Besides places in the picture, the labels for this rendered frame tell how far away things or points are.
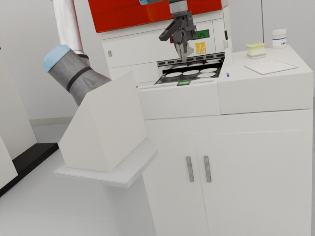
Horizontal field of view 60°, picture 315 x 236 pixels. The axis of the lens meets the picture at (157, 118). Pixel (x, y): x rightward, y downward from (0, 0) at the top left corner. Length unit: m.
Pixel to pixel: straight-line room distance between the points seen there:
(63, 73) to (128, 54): 1.00
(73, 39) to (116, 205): 0.66
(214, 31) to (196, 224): 1.10
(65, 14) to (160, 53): 0.80
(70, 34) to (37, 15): 2.96
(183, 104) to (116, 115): 0.38
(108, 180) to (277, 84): 0.73
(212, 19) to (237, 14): 1.49
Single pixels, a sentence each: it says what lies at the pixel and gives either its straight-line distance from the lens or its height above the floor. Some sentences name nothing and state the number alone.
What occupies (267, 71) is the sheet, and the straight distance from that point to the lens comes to 1.21.
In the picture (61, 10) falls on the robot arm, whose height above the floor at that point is 1.35.
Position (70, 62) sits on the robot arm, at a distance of 0.97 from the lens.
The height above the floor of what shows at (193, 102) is 0.89.
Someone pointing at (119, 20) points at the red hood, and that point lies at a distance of 1.85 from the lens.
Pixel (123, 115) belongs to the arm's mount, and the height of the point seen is 0.96.
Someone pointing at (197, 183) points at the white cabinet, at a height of 0.47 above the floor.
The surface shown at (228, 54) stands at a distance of 1.41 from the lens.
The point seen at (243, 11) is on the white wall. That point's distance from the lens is 3.23.
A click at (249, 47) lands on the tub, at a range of 1.51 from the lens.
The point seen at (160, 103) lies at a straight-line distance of 1.24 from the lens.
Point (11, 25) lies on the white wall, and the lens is 4.42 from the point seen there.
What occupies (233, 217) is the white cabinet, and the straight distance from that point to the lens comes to 1.50.
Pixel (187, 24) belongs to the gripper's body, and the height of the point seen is 1.20.
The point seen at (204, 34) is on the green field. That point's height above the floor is 1.10.
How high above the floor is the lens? 1.27
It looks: 21 degrees down
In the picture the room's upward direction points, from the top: 11 degrees counter-clockwise
